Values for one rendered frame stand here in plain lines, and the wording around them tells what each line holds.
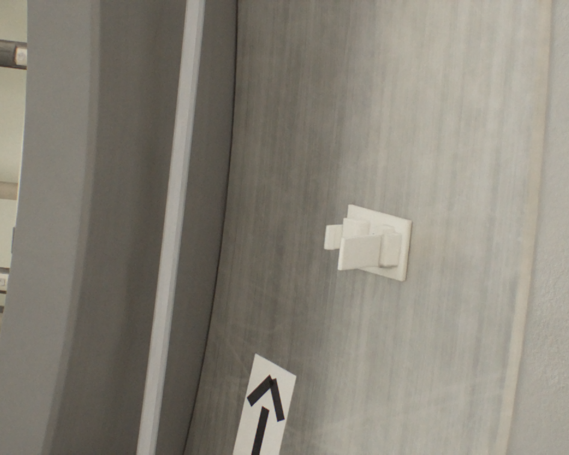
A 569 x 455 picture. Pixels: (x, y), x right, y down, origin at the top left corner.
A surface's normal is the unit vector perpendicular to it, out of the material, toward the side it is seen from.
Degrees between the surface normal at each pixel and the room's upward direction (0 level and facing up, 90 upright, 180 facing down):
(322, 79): 90
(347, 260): 91
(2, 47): 50
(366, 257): 91
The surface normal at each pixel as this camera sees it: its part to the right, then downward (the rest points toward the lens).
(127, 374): 0.68, 0.29
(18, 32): -0.11, 0.14
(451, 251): -0.72, 0.04
